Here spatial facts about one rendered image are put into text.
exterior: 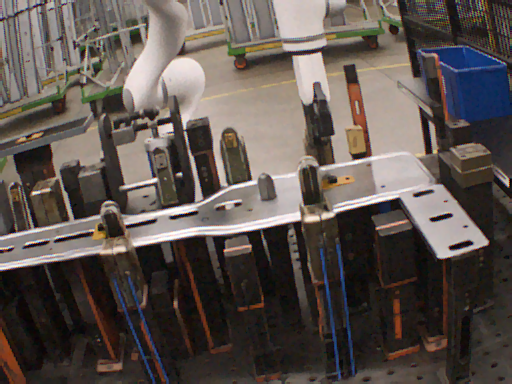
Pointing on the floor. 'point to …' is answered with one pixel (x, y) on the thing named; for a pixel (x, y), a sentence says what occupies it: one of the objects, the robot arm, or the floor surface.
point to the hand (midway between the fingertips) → (321, 124)
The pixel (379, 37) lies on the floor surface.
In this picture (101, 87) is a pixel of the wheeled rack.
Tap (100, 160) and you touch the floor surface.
